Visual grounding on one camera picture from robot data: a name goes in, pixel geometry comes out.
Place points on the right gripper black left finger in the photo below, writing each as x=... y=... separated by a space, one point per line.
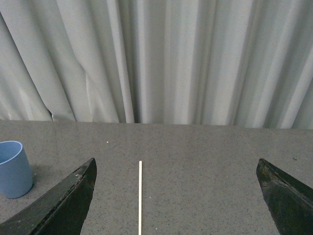
x=60 y=211

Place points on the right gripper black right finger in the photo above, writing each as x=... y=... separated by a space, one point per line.
x=289 y=201

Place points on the white speckled chopstick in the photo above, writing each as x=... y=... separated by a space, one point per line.
x=140 y=198

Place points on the blue plastic cup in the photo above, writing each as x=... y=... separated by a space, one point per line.
x=15 y=172

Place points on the light grey curtain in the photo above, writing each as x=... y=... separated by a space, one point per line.
x=213 y=62

